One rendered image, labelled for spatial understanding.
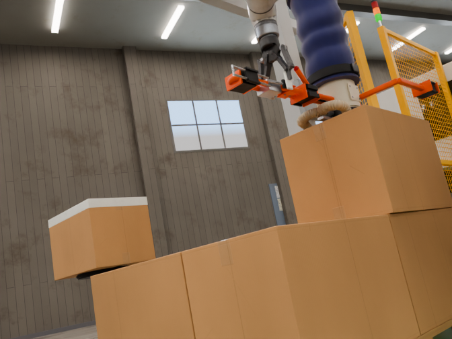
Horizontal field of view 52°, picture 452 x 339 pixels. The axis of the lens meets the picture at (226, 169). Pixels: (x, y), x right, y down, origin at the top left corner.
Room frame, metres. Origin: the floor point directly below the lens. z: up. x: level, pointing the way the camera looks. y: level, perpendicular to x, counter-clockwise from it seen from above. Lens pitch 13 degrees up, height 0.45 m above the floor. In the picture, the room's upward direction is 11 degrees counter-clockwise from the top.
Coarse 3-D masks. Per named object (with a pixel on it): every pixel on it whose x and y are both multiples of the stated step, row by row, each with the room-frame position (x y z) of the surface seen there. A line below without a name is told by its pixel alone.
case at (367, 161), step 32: (320, 128) 1.73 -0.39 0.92; (352, 128) 1.64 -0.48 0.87; (384, 128) 1.68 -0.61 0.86; (416, 128) 1.91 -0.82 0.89; (288, 160) 1.85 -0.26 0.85; (320, 160) 1.75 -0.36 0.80; (352, 160) 1.66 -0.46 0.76; (384, 160) 1.62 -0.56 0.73; (416, 160) 1.84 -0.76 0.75; (320, 192) 1.78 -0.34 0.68; (352, 192) 1.69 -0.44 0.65; (384, 192) 1.61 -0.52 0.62; (416, 192) 1.77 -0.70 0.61; (448, 192) 2.02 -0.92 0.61
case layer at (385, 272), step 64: (192, 256) 1.41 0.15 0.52; (256, 256) 1.23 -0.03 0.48; (320, 256) 1.28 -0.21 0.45; (384, 256) 1.52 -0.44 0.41; (448, 256) 1.87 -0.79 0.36; (128, 320) 1.70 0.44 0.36; (192, 320) 1.46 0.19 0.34; (256, 320) 1.26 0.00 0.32; (320, 320) 1.24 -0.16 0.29; (384, 320) 1.46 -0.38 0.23
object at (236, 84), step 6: (240, 72) 1.46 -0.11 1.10; (228, 78) 1.50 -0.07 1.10; (240, 78) 1.46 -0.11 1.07; (228, 84) 1.50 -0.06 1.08; (234, 84) 1.48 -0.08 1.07; (240, 84) 1.47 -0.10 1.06; (246, 84) 1.48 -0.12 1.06; (252, 84) 1.50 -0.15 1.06; (228, 90) 1.51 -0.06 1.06; (234, 90) 1.51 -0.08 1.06; (240, 90) 1.52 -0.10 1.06; (246, 90) 1.53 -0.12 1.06
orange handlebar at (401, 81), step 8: (232, 80) 1.47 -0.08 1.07; (264, 80) 1.55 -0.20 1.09; (392, 80) 1.79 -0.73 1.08; (400, 80) 1.78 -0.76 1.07; (256, 88) 1.58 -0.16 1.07; (296, 88) 1.68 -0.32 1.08; (376, 88) 1.84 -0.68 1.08; (384, 88) 1.82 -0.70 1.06; (416, 88) 1.89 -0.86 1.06; (280, 96) 1.68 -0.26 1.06; (288, 96) 1.70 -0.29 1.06; (320, 96) 1.79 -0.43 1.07; (328, 96) 1.83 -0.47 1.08; (360, 96) 1.89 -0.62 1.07; (368, 96) 1.88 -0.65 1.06; (360, 104) 2.00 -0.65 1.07
